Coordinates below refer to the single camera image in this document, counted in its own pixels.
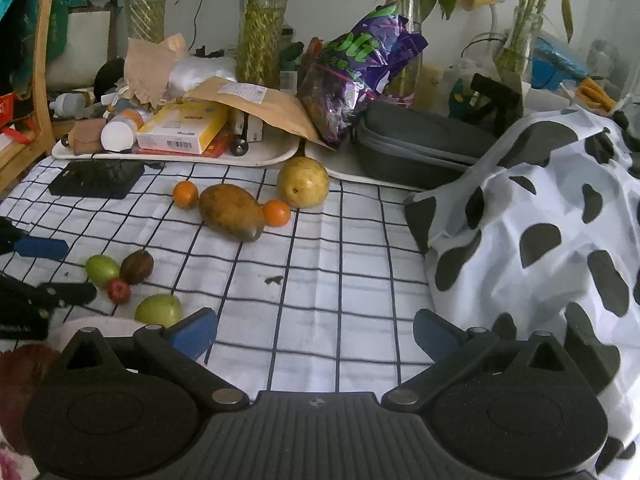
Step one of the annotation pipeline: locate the brown paper envelope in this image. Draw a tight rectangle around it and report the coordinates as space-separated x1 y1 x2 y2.
184 77 329 148

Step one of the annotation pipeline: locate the small red fruit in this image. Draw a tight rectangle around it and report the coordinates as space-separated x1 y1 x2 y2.
106 278 131 304

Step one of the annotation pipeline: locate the left orange tangerine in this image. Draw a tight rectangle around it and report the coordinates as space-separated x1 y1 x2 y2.
172 181 200 210

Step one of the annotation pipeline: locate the white round bottle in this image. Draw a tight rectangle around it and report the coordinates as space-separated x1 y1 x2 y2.
100 114 140 153

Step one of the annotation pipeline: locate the brown leather pouch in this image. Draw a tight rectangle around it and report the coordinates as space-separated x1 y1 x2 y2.
67 118 106 155

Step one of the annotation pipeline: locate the right orange tangerine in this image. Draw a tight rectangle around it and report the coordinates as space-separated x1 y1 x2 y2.
262 200 292 228

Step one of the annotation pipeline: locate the black power bank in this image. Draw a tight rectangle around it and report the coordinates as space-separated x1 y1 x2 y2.
48 159 144 200

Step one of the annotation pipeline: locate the purple snack bag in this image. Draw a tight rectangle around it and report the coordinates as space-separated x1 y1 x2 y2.
297 2 427 148

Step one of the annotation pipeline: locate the checkered white tablecloth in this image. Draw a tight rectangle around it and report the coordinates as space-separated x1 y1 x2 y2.
1 158 428 394

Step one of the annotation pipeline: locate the yellow pear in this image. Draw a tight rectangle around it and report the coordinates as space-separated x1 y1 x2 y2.
277 156 330 209

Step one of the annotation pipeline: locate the cow print cloth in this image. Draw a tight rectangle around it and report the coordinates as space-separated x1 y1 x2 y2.
405 108 639 479

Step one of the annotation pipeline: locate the clear plastic bag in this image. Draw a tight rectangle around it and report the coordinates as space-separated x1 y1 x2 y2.
167 56 236 96

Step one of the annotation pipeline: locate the wooden chair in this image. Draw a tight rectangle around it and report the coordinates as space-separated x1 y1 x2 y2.
1 0 56 192

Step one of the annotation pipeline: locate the white tray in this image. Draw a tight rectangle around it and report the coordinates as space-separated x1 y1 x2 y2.
51 129 300 168

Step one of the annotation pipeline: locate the yellow white medicine box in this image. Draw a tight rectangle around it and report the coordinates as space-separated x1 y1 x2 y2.
137 101 229 155

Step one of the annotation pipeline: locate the right bamboo glass vase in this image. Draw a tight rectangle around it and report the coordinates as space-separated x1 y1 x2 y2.
495 6 544 82

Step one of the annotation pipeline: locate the black phone stand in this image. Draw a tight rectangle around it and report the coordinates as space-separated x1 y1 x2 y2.
466 73 524 139

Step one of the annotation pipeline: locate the orange tangerine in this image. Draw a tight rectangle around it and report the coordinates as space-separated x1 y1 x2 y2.
262 200 292 228
172 181 200 210

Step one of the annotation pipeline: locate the dark brown passion fruit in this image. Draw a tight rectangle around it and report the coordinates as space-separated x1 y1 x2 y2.
119 249 154 285

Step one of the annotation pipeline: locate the brown mango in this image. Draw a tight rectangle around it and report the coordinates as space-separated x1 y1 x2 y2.
198 183 266 243

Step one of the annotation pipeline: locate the dark grey zip case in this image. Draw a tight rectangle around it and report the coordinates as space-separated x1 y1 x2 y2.
352 102 496 190

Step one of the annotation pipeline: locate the middle glass plant vase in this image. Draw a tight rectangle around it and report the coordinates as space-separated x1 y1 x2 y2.
236 0 288 88

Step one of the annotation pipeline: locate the green round fruit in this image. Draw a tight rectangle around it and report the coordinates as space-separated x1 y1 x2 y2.
85 255 120 289

